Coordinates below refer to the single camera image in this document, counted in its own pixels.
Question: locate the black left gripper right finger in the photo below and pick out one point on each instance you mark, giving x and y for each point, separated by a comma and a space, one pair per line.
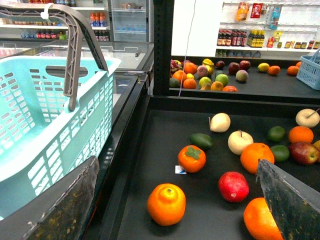
294, 205

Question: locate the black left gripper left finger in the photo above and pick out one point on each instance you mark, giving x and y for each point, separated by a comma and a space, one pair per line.
65, 219

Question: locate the light teal shopping basket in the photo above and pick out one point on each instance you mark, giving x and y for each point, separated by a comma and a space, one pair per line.
41, 140

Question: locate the grey basket handle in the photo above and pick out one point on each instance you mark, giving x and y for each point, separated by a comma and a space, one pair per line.
78, 28

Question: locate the black fruit display shelf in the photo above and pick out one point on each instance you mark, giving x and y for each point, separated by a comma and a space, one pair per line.
153, 132

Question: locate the red apple on far shelf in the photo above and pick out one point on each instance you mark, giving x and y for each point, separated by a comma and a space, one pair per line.
245, 65

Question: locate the orange fruit at bottom right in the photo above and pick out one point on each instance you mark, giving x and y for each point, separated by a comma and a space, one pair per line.
260, 222

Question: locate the red apple right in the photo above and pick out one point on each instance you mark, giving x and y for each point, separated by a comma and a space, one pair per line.
304, 153

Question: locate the green lime lower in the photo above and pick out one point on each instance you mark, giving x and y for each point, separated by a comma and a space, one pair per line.
280, 152

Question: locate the green lime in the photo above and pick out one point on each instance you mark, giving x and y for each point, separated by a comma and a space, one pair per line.
275, 134
280, 152

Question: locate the red pomegranate fruit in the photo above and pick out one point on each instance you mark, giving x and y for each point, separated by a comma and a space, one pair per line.
233, 187

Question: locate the large orange fruit centre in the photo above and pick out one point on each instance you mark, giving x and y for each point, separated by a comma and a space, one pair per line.
253, 153

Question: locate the green lime upper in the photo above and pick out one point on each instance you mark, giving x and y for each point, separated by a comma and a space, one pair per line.
275, 134

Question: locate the white pear centre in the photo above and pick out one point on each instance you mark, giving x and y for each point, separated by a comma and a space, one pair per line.
238, 141

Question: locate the white pear with stem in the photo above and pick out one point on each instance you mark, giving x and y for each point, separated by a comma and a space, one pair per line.
307, 118

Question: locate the dark green avocado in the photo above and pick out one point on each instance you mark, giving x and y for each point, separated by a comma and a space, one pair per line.
202, 141

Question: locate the orange with dimpled top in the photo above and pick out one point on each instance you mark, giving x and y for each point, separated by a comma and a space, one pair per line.
166, 204

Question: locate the white pear upper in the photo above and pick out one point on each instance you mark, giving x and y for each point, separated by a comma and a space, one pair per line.
219, 123

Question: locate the orange persimmon with green leaf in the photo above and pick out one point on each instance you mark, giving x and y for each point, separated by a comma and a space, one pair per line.
191, 158

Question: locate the small white label tag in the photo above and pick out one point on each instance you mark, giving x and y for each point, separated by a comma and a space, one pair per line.
180, 170

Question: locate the small blue basket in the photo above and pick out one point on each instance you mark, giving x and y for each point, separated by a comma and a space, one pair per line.
309, 70

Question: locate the yellow label bottles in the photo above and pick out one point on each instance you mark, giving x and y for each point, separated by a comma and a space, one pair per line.
256, 38

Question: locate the row of dark sauce bottles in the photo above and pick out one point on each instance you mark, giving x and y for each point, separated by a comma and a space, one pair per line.
231, 38

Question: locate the red snack bag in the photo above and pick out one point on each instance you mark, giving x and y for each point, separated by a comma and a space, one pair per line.
256, 10

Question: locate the orange snack bag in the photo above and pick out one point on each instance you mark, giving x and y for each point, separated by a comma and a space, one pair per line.
242, 11

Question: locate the black shelf post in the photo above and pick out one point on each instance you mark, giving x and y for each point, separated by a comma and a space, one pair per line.
162, 30

